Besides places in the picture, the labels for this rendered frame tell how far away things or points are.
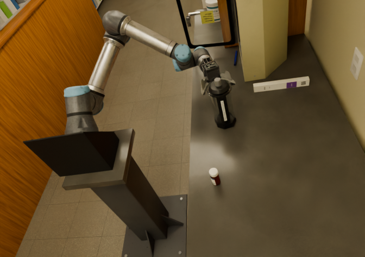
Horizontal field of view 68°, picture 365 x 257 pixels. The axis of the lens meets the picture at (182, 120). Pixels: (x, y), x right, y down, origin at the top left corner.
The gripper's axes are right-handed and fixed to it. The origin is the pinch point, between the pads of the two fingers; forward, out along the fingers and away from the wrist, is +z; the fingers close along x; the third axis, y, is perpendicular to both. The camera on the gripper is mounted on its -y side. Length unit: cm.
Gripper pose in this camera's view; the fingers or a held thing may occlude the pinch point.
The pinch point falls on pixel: (219, 91)
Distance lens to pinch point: 121.9
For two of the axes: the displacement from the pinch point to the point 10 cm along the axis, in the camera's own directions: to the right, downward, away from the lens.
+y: -2.5, -7.1, -6.5
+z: 1.9, 6.3, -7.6
